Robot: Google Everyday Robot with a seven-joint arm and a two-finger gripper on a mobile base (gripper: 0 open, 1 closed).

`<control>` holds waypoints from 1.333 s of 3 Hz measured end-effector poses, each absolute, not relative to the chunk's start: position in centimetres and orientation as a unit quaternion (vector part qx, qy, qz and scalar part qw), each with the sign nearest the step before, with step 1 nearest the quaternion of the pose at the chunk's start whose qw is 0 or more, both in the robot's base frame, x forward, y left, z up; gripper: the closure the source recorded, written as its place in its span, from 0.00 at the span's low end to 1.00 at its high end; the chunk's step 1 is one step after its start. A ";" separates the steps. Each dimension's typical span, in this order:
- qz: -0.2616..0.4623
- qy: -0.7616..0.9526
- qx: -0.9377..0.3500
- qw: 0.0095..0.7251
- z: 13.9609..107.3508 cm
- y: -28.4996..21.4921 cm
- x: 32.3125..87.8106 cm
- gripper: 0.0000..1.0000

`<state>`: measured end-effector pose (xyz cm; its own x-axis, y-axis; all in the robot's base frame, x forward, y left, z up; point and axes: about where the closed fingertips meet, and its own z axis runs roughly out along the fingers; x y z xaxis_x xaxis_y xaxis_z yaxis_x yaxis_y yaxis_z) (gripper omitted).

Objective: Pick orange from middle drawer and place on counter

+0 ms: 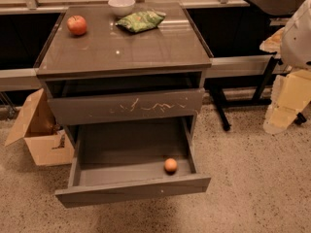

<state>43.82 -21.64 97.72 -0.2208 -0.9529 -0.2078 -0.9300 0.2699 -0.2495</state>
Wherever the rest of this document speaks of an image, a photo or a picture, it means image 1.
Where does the scratched grey top drawer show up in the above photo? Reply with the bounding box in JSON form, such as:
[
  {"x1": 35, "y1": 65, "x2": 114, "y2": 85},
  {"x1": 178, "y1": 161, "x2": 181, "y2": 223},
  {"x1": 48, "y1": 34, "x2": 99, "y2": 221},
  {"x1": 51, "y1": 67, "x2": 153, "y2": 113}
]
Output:
[{"x1": 48, "y1": 88, "x2": 204, "y2": 125}]

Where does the orange fruit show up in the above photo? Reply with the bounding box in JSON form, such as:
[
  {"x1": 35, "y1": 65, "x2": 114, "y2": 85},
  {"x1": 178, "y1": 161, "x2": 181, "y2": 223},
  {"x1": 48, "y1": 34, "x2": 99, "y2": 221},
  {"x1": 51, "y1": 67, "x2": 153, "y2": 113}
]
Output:
[{"x1": 164, "y1": 158, "x2": 178, "y2": 173}]

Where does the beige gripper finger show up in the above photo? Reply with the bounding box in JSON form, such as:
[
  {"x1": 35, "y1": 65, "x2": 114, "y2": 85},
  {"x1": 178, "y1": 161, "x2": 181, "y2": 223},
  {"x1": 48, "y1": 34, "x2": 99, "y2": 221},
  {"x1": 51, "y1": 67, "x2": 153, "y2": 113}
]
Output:
[
  {"x1": 259, "y1": 28, "x2": 284, "y2": 53},
  {"x1": 263, "y1": 106, "x2": 296, "y2": 134}
]

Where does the open grey middle drawer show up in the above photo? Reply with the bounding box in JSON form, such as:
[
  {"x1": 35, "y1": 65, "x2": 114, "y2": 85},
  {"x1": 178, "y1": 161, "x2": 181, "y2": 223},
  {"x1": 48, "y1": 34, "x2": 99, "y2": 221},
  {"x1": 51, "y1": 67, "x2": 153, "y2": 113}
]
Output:
[{"x1": 55, "y1": 117, "x2": 210, "y2": 208}]

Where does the black side table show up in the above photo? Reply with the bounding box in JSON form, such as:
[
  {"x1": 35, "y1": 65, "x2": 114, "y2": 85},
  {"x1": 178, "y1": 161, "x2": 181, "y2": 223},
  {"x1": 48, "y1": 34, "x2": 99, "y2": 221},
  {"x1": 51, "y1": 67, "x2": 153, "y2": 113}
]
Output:
[{"x1": 204, "y1": 0, "x2": 305, "y2": 131}]

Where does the grey drawer cabinet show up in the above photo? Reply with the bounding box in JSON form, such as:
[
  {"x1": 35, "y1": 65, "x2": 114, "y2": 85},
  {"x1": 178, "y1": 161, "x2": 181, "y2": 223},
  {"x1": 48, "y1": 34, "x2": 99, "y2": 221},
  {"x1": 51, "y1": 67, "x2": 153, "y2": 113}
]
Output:
[{"x1": 38, "y1": 3, "x2": 210, "y2": 142}]

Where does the green chip bag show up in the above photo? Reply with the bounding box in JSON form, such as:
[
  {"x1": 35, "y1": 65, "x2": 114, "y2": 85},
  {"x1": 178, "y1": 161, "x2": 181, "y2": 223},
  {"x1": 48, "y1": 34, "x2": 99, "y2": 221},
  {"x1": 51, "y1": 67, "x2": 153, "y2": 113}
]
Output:
[{"x1": 116, "y1": 11, "x2": 166, "y2": 33}]

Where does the cardboard box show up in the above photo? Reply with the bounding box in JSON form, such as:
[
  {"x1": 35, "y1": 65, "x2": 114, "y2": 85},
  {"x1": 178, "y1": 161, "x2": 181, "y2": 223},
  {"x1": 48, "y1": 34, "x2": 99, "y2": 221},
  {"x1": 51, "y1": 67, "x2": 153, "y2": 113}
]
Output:
[{"x1": 5, "y1": 88, "x2": 74, "y2": 166}]

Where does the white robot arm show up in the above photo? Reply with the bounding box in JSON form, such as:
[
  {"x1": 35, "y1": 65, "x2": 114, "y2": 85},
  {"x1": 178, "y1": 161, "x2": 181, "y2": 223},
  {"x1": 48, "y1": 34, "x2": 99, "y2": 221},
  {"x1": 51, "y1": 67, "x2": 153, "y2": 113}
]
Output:
[{"x1": 259, "y1": 0, "x2": 311, "y2": 134}]

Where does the red apple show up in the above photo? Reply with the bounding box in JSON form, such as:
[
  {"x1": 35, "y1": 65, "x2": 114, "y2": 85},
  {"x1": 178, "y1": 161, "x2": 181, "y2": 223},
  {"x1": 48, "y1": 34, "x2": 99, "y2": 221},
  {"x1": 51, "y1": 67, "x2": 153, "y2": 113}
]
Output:
[{"x1": 67, "y1": 16, "x2": 87, "y2": 36}]

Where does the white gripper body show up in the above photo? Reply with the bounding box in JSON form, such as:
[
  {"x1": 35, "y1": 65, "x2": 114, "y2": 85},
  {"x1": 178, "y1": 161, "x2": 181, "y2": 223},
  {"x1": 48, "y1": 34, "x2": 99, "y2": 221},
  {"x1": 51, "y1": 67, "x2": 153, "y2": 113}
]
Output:
[{"x1": 271, "y1": 70, "x2": 311, "y2": 120}]

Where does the white bowl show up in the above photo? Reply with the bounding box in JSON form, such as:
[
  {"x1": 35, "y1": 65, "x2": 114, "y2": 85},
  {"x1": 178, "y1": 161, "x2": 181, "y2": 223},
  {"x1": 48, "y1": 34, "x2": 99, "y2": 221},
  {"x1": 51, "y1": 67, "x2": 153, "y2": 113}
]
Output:
[{"x1": 108, "y1": 0, "x2": 135, "y2": 17}]

